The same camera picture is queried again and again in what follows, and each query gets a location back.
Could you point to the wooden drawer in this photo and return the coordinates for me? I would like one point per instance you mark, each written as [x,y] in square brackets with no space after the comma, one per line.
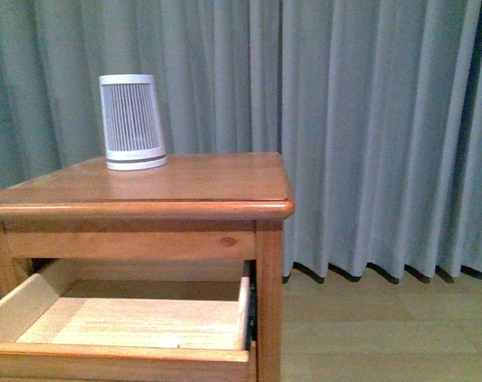
[88,320]

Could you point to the white slatted air purifier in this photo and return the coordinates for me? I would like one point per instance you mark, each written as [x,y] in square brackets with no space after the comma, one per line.
[131,122]

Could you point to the wooden nightstand cabinet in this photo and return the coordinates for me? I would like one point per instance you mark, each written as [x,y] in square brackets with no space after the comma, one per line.
[200,207]

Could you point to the grey-green pleated curtain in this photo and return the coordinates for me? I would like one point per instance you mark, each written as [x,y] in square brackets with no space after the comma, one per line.
[376,107]

